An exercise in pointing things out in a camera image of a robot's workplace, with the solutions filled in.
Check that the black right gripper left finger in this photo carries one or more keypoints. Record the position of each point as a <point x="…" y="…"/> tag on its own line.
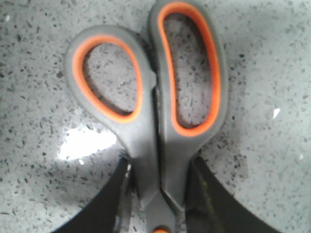
<point x="110" y="210"/>

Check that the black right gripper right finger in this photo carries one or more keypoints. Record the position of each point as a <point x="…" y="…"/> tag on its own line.
<point x="210" y="208"/>

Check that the grey orange handled scissors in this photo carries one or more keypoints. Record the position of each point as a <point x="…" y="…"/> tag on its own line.
<point x="159" y="147"/>

